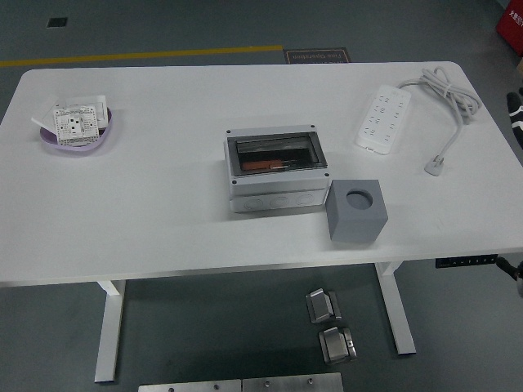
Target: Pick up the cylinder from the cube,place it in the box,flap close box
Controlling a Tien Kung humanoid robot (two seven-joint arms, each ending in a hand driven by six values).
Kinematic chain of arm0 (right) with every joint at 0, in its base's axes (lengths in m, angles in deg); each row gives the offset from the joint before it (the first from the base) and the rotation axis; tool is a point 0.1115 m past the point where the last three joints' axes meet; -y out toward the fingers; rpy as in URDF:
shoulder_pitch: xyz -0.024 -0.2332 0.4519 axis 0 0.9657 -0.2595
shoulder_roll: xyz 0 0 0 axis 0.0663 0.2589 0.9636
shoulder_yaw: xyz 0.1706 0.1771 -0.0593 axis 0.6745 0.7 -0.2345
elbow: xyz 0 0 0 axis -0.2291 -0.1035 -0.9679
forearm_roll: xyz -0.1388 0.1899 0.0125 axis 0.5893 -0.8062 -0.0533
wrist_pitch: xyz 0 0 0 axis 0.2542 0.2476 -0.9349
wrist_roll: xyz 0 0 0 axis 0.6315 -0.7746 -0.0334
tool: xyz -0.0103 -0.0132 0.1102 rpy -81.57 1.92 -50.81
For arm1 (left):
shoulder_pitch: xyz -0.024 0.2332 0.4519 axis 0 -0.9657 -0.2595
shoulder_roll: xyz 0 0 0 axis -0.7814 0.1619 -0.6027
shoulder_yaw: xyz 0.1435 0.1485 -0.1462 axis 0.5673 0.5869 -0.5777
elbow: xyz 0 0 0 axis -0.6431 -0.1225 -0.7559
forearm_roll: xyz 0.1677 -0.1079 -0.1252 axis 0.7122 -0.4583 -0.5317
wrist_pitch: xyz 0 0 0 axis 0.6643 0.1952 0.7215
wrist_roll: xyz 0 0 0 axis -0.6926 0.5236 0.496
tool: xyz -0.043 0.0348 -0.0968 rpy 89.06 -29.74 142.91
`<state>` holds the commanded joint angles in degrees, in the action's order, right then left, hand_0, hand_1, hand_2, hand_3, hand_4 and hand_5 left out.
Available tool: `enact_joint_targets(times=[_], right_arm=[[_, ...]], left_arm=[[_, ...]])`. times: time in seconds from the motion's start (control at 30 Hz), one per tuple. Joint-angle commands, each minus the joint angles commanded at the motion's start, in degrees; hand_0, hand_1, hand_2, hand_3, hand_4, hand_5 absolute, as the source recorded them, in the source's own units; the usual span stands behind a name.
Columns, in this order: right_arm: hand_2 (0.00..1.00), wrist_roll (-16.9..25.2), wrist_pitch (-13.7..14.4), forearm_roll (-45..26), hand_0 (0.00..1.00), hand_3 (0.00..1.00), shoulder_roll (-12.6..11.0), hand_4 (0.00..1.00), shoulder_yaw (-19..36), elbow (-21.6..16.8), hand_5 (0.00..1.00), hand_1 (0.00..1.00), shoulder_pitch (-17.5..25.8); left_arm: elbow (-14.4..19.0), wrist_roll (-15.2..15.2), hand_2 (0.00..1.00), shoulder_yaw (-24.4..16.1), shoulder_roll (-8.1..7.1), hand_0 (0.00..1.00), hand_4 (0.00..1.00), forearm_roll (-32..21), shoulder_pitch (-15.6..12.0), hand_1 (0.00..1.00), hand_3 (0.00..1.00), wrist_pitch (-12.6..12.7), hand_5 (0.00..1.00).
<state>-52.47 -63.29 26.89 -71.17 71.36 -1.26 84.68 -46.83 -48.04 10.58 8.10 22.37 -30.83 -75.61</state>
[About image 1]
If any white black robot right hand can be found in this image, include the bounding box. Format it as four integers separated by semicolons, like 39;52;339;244
505;91;523;154

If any orange cylinder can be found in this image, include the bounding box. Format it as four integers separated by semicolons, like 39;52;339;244
241;158;289;172

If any grey electrical box clear lid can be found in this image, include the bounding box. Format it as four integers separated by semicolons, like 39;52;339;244
223;124;331;214

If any red box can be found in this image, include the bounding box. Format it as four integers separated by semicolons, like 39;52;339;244
495;0;523;58

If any grey cube with round hole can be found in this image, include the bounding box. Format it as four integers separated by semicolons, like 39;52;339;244
325;178;388;244

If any white power strip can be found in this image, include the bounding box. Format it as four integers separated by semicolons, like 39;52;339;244
353;83;413;156

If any black table control panel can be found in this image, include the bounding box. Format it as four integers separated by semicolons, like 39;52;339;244
435;255;498;269

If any dark floor sign with lettering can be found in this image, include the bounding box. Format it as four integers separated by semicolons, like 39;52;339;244
284;47;351;65

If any white table leg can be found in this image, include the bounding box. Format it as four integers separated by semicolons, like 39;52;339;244
375;261;417;355
94;280;127;384

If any small metal block fixture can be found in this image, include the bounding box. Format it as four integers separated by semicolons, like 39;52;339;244
305;288;342;325
318;325;358;364

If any flat metal plate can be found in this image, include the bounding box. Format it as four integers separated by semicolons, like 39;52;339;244
241;372;344;392
137;378;243;392

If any yellow floor tape line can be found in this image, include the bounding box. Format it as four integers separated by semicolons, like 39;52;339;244
0;44;284;69

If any purple plastic bowl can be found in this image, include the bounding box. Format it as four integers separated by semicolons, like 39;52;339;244
38;106;114;155

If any white socket panel with holes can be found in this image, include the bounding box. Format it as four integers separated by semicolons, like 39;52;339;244
51;104;101;148

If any white flat cover plate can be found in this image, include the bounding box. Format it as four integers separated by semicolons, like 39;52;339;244
31;96;60;134

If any white power cord with plug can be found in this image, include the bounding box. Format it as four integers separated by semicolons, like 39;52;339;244
398;66;481;179

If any white blank switch plate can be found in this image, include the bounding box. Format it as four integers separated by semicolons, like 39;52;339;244
65;93;114;127

